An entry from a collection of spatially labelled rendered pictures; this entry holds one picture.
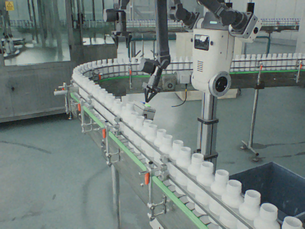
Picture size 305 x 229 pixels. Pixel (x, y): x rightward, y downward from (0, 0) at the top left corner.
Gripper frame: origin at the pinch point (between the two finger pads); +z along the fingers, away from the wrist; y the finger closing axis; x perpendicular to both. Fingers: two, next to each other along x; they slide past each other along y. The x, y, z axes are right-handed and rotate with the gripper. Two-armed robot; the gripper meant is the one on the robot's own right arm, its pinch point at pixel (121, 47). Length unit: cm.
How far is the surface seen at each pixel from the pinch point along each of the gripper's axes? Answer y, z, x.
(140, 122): 16, 24, 58
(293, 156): -222, 140, -26
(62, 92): 30, 34, -39
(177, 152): 16, 26, 87
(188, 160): 16, 26, 93
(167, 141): 17, 24, 81
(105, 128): 26, 31, 41
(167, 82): -74, 45, -71
